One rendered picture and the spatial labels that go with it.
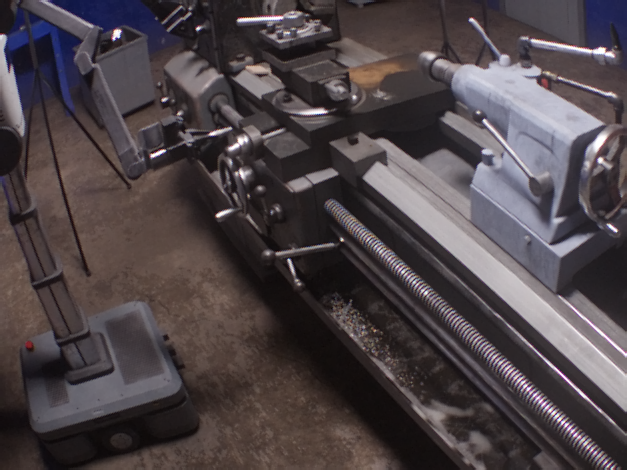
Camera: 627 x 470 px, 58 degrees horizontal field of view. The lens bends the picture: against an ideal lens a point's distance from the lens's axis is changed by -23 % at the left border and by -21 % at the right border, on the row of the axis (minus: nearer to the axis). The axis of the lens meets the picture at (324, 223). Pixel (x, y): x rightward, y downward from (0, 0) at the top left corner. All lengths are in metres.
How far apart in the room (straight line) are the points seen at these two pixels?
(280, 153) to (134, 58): 2.77
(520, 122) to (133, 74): 3.43
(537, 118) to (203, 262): 1.95
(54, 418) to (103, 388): 0.25
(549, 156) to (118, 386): 1.51
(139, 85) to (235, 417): 2.80
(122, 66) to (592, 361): 3.79
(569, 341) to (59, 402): 1.64
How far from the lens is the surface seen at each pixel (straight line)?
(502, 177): 1.49
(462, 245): 1.54
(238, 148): 1.93
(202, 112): 2.63
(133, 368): 2.23
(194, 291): 2.87
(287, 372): 2.45
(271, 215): 1.98
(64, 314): 2.12
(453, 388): 1.80
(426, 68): 1.75
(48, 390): 2.30
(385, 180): 1.76
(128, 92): 4.56
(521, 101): 1.44
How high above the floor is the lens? 1.77
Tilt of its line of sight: 35 degrees down
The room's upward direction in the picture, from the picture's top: 8 degrees counter-clockwise
